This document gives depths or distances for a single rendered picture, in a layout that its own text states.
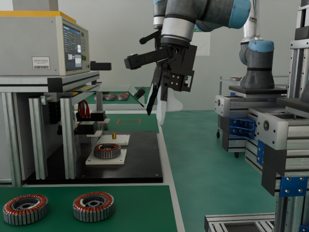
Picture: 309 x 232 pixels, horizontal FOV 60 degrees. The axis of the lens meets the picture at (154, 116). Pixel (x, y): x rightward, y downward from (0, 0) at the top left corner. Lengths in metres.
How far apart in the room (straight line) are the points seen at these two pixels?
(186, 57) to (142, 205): 0.44
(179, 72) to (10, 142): 0.62
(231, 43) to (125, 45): 2.47
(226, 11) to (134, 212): 0.57
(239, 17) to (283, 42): 6.48
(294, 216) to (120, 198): 0.80
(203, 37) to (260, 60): 5.20
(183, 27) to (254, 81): 0.81
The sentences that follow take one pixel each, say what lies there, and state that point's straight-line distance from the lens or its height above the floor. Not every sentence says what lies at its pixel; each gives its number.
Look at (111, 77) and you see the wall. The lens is 6.46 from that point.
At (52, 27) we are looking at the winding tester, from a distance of 1.05.
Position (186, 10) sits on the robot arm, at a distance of 0.65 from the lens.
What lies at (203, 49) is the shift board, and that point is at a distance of 6.53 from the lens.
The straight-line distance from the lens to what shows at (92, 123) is 1.11.
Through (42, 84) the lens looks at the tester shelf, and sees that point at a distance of 0.92.
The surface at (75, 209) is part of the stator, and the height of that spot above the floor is 0.78.
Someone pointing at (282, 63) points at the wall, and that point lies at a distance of 7.16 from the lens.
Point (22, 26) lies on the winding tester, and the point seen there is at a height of 1.28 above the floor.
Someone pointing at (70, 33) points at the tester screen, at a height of 1.27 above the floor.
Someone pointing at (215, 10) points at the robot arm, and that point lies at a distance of 0.67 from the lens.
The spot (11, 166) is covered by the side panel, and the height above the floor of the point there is 0.82.
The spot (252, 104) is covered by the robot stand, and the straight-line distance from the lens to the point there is 1.38.
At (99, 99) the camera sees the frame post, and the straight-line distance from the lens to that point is 1.53.
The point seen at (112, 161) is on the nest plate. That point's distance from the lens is 1.08.
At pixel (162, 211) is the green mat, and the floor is 0.75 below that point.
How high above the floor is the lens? 1.17
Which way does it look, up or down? 12 degrees down
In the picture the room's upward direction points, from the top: straight up
